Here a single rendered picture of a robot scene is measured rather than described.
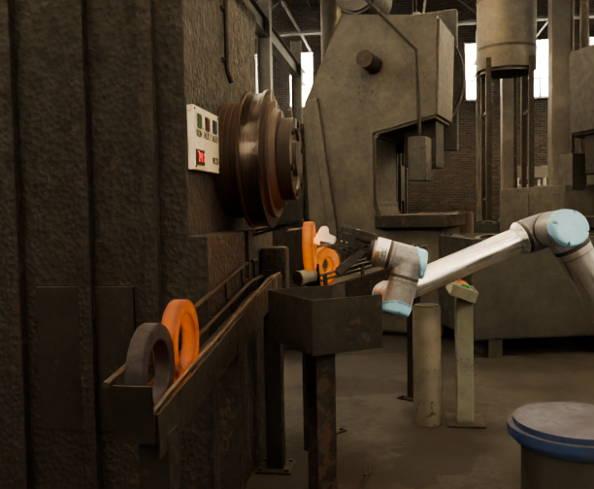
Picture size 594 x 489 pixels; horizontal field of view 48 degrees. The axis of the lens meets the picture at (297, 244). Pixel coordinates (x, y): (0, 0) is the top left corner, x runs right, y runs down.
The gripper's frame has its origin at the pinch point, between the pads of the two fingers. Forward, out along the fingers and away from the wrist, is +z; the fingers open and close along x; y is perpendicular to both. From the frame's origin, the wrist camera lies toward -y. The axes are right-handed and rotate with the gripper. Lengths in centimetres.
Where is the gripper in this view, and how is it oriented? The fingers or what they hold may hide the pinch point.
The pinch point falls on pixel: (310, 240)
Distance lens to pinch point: 212.3
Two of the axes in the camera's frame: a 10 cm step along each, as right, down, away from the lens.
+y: 2.5, -9.6, -1.0
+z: -9.6, -2.6, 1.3
